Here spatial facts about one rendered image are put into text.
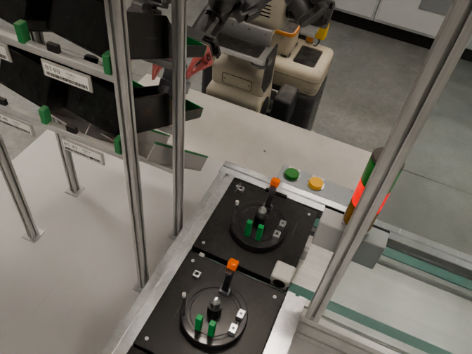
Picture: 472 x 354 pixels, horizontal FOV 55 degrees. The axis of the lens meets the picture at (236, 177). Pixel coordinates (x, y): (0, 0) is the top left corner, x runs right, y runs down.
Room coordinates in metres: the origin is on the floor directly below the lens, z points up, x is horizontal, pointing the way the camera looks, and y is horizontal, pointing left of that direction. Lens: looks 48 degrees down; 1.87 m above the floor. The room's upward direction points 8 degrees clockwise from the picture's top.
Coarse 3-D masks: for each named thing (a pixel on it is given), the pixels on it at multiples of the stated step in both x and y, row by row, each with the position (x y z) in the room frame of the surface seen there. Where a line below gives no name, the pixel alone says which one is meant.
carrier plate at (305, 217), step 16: (256, 192) 0.78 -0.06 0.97; (224, 208) 0.71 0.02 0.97; (288, 208) 0.74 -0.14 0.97; (304, 208) 0.75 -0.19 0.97; (208, 224) 0.65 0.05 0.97; (224, 224) 0.66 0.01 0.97; (288, 224) 0.69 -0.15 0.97; (304, 224) 0.70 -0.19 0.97; (208, 240) 0.61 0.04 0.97; (224, 240) 0.61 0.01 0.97; (288, 240) 0.64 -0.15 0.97; (304, 240) 0.65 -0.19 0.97; (208, 256) 0.57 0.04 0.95; (224, 256) 0.57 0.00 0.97; (240, 256) 0.58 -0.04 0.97; (256, 256) 0.58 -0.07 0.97; (272, 256) 0.59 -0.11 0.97; (288, 256) 0.60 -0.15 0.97; (256, 272) 0.54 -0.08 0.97; (272, 272) 0.55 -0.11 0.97
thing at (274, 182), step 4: (272, 180) 0.73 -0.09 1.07; (276, 180) 0.74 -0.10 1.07; (272, 184) 0.73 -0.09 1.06; (276, 184) 0.73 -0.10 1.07; (272, 188) 0.71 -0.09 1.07; (276, 188) 0.73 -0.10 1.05; (268, 192) 0.73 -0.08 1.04; (272, 192) 0.72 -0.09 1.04; (268, 196) 0.72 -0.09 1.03; (272, 196) 0.72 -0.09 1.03; (268, 200) 0.72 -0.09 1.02; (272, 200) 0.72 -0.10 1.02; (268, 204) 0.71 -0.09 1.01
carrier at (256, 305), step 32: (192, 256) 0.56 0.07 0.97; (192, 288) 0.48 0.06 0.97; (256, 288) 0.50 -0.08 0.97; (160, 320) 0.40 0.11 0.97; (192, 320) 0.40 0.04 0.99; (224, 320) 0.41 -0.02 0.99; (256, 320) 0.43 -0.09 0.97; (160, 352) 0.33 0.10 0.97; (192, 352) 0.34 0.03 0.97; (224, 352) 0.35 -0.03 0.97; (256, 352) 0.36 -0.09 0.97
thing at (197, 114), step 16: (96, 80) 0.69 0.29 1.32; (80, 96) 0.62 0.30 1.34; (96, 96) 0.61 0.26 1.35; (112, 96) 0.60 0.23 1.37; (144, 96) 0.63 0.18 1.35; (160, 96) 0.67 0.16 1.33; (80, 112) 0.61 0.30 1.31; (96, 112) 0.60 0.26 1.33; (112, 112) 0.59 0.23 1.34; (144, 112) 0.63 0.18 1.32; (160, 112) 0.67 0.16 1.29; (192, 112) 0.76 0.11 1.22; (112, 128) 0.58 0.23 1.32; (144, 128) 0.63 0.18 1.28
